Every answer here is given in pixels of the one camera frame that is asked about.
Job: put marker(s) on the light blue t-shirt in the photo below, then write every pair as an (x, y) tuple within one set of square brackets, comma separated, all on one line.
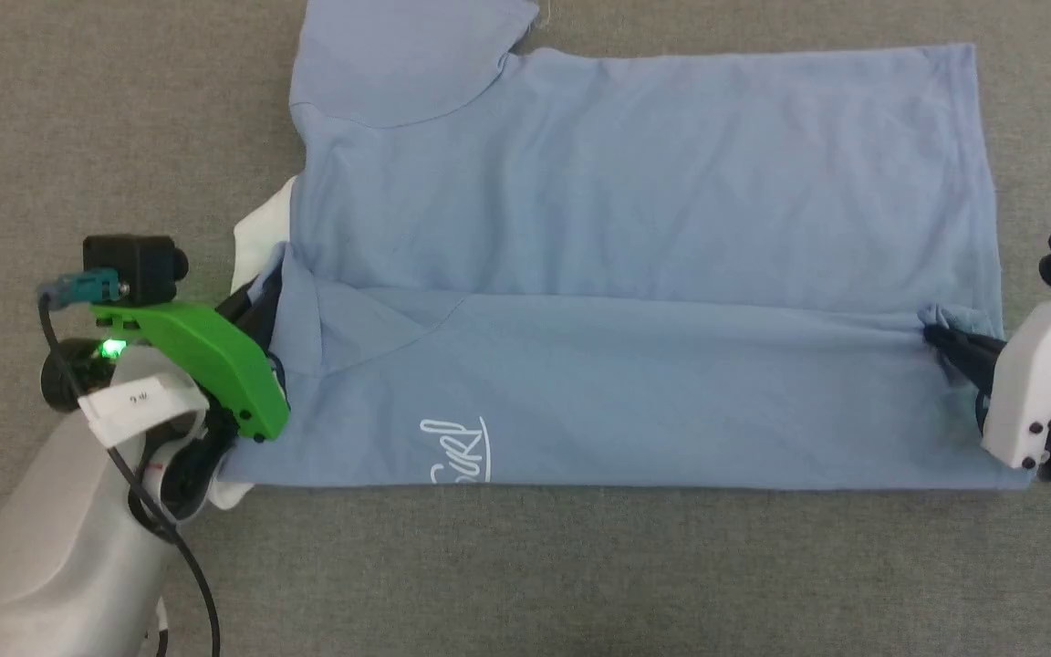
[(626, 228)]

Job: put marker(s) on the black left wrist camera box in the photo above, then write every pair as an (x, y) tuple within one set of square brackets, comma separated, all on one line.
[(138, 265)]

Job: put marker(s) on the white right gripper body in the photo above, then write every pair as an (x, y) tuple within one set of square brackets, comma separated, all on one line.
[(1032, 374)]

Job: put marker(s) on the grey fabric padded surface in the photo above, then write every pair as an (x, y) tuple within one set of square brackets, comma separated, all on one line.
[(580, 575)]

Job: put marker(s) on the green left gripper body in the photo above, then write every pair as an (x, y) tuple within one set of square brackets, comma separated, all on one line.
[(215, 360)]

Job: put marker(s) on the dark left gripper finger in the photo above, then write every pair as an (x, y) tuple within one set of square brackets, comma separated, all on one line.
[(252, 306), (276, 374)]

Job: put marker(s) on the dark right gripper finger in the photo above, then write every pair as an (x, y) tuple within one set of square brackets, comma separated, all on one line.
[(968, 345), (972, 372)]

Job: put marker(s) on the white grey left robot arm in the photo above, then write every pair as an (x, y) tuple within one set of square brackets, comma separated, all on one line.
[(60, 547)]

